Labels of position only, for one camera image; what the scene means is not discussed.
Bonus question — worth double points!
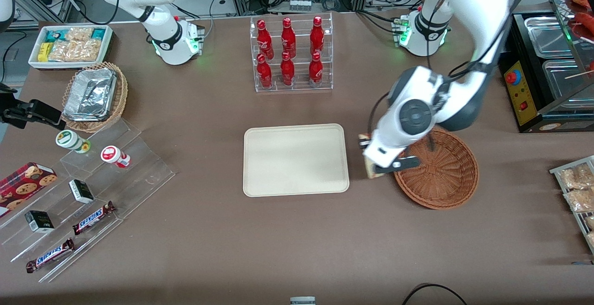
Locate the red sausages on skewers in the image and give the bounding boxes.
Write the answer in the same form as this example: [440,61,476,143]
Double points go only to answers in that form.
[570,0,594,39]

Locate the small black box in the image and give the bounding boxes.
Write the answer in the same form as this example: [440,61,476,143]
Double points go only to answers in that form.
[25,210,55,234]
[69,180,95,204]

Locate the steel warmer pan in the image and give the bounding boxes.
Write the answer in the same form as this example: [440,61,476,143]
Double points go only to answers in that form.
[542,59,594,110]
[524,16,576,59]

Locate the white snack bin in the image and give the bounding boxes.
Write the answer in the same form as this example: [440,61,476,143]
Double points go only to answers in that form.
[28,24,114,71]

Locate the grey tray of snack packets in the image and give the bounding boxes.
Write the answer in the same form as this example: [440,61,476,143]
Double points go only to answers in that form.
[550,156,594,254]

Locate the red cookie box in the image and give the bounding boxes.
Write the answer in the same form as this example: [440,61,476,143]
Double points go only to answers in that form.
[0,162,58,217]

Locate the triangle sandwich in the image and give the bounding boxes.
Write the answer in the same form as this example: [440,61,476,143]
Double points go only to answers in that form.
[358,133,380,179]

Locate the Snickers chocolate bar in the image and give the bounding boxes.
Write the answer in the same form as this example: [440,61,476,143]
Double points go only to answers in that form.
[26,239,75,274]
[72,201,116,236]

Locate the red cola bottle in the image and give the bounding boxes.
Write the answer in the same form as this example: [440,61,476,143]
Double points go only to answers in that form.
[281,17,297,58]
[280,52,295,86]
[257,53,273,89]
[257,19,274,59]
[309,52,323,87]
[310,16,325,56]

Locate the silver foil tray stack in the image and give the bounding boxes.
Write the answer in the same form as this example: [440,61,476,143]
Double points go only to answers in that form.
[63,68,116,122]

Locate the red lidded yogurt cup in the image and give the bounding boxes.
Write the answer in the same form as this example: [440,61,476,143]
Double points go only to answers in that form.
[101,145,131,169]

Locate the clear acrylic stepped display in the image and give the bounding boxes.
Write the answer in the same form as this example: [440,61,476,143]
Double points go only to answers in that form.
[0,119,177,283]

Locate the black food warmer yellow panel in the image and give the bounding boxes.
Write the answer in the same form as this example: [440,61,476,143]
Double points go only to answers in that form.
[499,0,594,134]

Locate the clear rice cracker packet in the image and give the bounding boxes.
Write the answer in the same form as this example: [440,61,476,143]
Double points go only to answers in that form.
[49,39,102,63]

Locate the black cable loop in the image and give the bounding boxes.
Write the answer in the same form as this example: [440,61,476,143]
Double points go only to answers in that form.
[401,283,469,305]

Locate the light wicker basket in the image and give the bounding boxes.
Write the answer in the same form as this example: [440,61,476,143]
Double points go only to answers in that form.
[62,62,128,133]

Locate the green lidded yogurt cup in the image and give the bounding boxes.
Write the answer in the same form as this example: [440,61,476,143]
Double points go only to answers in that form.
[56,130,91,154]

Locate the clear puffed snack packet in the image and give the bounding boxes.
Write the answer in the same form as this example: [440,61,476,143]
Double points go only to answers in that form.
[564,189,594,214]
[559,163,594,190]

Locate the clear acrylic bottle rack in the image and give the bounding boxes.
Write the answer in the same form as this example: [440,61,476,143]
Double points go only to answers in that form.
[250,13,334,93]

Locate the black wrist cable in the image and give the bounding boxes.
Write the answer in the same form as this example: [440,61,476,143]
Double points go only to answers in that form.
[368,92,390,134]

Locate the round brown wicker basket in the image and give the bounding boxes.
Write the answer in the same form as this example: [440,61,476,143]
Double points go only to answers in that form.
[394,126,479,210]

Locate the beige plastic serving tray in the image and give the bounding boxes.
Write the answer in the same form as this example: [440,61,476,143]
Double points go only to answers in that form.
[243,123,350,197]

